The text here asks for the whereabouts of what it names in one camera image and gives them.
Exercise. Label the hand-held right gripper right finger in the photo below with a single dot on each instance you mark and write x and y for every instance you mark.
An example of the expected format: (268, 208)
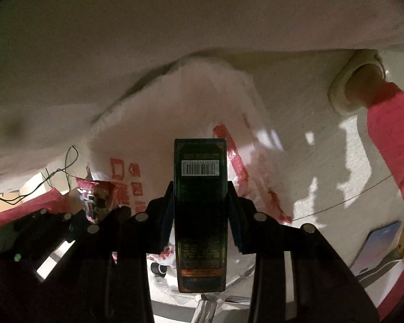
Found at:
(233, 218)

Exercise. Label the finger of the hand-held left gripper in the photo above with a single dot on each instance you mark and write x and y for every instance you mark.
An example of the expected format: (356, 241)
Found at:
(75, 225)
(117, 215)

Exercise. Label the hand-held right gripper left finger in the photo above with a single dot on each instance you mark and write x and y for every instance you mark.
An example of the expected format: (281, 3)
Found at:
(168, 215)

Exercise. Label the red snack packet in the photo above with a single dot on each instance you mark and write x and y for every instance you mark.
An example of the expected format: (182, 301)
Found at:
(97, 191)

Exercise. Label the dark green carton box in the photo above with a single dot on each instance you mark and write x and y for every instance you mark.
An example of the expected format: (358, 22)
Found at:
(200, 208)

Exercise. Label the white red-printed plastic bag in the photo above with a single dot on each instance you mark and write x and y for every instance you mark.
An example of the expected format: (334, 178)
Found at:
(138, 148)

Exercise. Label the cardboard box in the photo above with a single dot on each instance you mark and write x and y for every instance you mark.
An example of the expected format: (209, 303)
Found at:
(33, 185)

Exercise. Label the shiny silver wrapper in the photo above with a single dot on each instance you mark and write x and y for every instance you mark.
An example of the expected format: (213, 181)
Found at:
(203, 309)

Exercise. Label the smartphone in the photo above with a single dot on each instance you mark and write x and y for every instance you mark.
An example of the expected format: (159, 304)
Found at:
(380, 239)

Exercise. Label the white slipper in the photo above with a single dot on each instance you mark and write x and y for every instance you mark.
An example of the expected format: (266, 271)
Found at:
(338, 91)

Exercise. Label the right arm pink sleeve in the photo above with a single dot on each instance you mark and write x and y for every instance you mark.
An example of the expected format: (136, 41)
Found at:
(394, 134)

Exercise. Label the white cloth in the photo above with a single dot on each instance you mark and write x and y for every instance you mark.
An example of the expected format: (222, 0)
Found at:
(155, 23)

